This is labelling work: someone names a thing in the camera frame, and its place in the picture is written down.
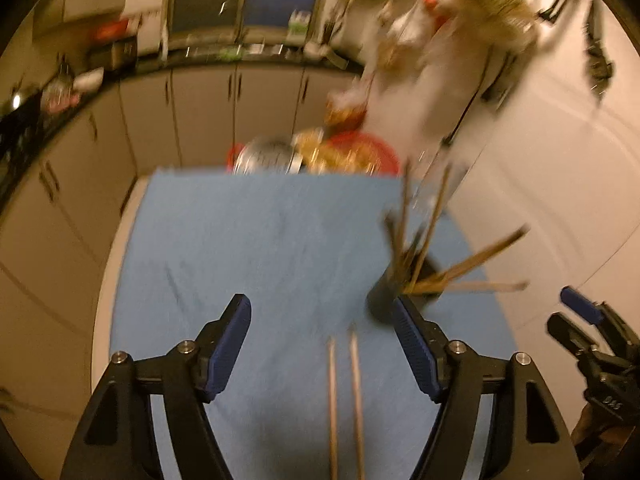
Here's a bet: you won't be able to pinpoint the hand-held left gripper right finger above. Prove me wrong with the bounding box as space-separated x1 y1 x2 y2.
392 296 583 480

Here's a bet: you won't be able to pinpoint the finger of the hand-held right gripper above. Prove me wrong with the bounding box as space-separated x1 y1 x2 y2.
560 286 640 358
546 311 608 361

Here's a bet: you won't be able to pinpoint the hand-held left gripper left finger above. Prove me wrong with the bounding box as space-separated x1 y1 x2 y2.
60 294 252 480

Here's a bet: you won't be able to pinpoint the dark round utensil cup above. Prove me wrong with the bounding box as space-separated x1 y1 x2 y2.
366 255 442 325

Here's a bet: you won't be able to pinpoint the long wooden chopstick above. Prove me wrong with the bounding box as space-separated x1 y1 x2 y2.
326 337 342 480
347 329 367 480

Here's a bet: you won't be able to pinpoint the bunch of wooden chopsticks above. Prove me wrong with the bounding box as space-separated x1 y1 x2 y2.
382 159 532 297

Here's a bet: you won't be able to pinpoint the person's right hand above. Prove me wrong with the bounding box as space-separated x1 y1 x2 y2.
571 401 608 463

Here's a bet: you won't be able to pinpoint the blue towel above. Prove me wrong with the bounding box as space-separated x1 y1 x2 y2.
107 167 518 480

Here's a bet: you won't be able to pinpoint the clear glass pitcher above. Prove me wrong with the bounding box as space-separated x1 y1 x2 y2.
407 152 468 216

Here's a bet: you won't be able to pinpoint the round metal pot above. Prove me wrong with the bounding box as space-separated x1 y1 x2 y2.
234 137 303 176

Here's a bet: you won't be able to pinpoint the red plastic basin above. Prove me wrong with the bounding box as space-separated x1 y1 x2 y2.
227 131 402 177

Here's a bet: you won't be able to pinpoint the bag of yellow snacks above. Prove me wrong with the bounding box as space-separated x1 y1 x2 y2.
294 127 386 176

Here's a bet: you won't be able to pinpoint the white kitchen cabinets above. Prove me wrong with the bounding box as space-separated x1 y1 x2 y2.
0 62 361 281

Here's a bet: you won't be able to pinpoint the dark hanging utensil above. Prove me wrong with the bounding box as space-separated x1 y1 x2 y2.
582 0 616 108

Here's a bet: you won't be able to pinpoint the plastic bag of food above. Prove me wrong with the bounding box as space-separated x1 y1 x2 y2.
324 87 370 130

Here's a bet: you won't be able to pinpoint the black kitchen counter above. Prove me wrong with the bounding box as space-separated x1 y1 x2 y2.
0 42 366 171

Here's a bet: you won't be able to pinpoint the clear plastic bag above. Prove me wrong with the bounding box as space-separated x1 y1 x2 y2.
41 77 81 113

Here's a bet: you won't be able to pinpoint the white bowl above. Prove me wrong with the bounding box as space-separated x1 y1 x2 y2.
71 66 106 93

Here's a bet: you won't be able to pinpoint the hanging plastic bags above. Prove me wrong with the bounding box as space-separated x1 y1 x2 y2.
377 0 543 86

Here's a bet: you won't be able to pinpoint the green bottle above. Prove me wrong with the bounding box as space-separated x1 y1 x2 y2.
289 9 309 40

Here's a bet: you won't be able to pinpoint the black long-handled tool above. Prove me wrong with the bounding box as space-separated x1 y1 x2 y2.
442 45 518 148

